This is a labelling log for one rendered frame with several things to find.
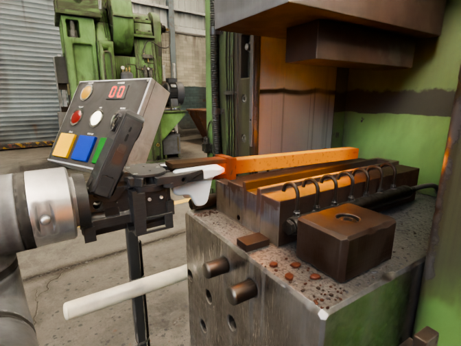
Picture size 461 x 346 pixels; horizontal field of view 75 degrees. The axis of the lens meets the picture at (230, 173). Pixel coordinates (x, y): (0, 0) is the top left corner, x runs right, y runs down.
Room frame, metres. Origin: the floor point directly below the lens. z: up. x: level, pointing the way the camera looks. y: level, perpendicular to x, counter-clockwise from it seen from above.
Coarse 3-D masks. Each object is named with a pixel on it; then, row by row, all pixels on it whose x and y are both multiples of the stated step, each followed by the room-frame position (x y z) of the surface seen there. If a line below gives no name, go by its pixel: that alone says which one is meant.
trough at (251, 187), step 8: (376, 160) 0.73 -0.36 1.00; (384, 160) 0.71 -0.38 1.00; (328, 168) 0.63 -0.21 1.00; (336, 168) 0.65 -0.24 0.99; (344, 168) 0.66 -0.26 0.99; (352, 168) 0.67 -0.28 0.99; (280, 176) 0.56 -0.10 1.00; (288, 176) 0.57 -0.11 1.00; (296, 176) 0.58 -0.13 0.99; (304, 176) 0.59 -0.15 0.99; (248, 184) 0.52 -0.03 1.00; (256, 184) 0.53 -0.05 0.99; (264, 184) 0.54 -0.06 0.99; (272, 184) 0.55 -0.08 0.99; (256, 192) 0.50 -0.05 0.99
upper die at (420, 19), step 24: (216, 0) 0.60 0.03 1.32; (240, 0) 0.53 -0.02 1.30; (264, 0) 0.48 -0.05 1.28; (288, 0) 0.44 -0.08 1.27; (312, 0) 0.46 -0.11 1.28; (336, 0) 0.49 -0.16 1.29; (360, 0) 0.52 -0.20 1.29; (384, 0) 0.55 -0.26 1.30; (408, 0) 0.59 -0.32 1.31; (432, 0) 0.63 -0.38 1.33; (216, 24) 0.60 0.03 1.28; (240, 24) 0.56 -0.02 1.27; (264, 24) 0.56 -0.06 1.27; (288, 24) 0.56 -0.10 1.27; (360, 24) 0.56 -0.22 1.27; (384, 24) 0.56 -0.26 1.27; (408, 24) 0.59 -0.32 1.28; (432, 24) 0.64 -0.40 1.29
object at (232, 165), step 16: (176, 160) 0.44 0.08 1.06; (192, 160) 0.44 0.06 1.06; (208, 160) 0.44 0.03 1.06; (224, 160) 0.45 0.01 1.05; (240, 160) 0.47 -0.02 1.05; (256, 160) 0.49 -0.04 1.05; (272, 160) 0.51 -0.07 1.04; (288, 160) 0.53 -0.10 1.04; (304, 160) 0.55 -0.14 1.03; (320, 160) 0.57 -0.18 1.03; (336, 160) 0.60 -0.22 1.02; (224, 176) 0.45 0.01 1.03
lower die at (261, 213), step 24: (288, 168) 0.71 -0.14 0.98; (312, 168) 0.67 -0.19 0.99; (384, 168) 0.66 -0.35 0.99; (408, 168) 0.66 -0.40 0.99; (216, 192) 0.60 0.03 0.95; (240, 192) 0.53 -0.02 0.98; (264, 192) 0.48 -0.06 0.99; (288, 192) 0.48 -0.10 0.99; (312, 192) 0.48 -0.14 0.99; (360, 192) 0.55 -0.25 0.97; (240, 216) 0.53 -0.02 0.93; (264, 216) 0.47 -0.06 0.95; (288, 216) 0.45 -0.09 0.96; (288, 240) 0.45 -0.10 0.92
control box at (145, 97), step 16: (96, 80) 0.98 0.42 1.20; (112, 80) 0.93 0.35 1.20; (128, 80) 0.89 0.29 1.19; (144, 80) 0.85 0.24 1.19; (80, 96) 0.97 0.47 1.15; (96, 96) 0.93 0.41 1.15; (128, 96) 0.86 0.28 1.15; (144, 96) 0.82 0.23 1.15; (160, 96) 0.87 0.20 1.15; (112, 112) 0.86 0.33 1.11; (144, 112) 0.82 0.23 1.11; (160, 112) 0.86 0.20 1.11; (64, 128) 0.94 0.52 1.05; (80, 128) 0.90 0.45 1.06; (96, 128) 0.86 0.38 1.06; (144, 128) 0.81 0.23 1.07; (96, 144) 0.82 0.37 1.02; (144, 144) 0.81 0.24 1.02; (48, 160) 0.91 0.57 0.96; (64, 160) 0.86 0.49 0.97; (128, 160) 0.76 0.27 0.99; (144, 160) 0.81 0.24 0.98
